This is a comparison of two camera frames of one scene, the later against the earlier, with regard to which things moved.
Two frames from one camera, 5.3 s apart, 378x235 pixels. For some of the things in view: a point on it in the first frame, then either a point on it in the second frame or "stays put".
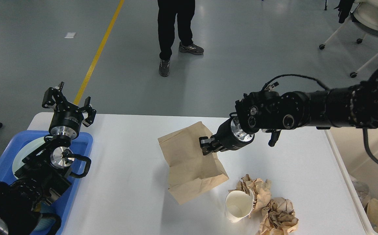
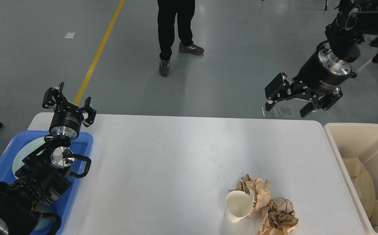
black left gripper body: x=66 y=120 stays put
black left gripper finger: x=54 y=96 stays put
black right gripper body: x=230 y=135 → x=324 y=70
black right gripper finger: x=204 y=140 → x=278 y=88
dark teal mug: x=50 y=222 stays put
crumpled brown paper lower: x=278 y=218 stays put
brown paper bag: x=190 y=173 → x=375 y=210
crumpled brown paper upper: x=261 y=190 stays put
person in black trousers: x=167 y=10 stays put
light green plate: x=26 y=149 stays put
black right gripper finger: x=206 y=150 → x=324 y=101
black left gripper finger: x=88 y=108 stays put
